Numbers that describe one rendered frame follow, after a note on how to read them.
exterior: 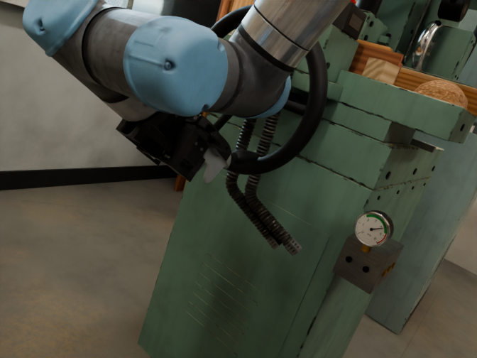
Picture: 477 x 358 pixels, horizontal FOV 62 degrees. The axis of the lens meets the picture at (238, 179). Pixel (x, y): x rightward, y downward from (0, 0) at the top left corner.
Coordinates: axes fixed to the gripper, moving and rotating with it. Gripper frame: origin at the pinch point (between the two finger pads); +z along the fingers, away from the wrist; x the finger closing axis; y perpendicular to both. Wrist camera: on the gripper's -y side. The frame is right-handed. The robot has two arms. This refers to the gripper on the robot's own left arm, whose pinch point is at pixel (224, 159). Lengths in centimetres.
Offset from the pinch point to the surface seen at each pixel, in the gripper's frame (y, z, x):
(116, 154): -3, 96, -136
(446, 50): -55, 33, 13
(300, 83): -20.1, 5.3, 1.3
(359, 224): -3.9, 18.4, 18.9
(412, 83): -38.0, 24.1, 13.1
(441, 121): -25.0, 13.8, 24.1
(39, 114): 3, 46, -133
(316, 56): -19.3, -4.7, 7.8
